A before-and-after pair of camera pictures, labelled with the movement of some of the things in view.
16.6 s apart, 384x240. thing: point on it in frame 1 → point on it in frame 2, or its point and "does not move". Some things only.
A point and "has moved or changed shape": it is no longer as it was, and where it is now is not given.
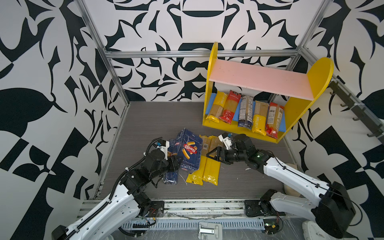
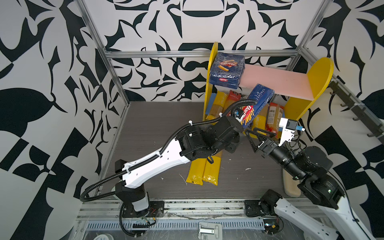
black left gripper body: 165,165 → 229,145
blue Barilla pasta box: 188,146 has moved or changed shape
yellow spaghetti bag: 219,100 does not move
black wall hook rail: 362,115 does not move
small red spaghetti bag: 275,114 does not move
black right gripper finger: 215,157 → 260,140
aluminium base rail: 156,208 does not move
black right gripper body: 233,155 → 281,154
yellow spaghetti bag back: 212,170 does not move
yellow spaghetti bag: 197,177 does not move
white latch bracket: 210,231 does not move
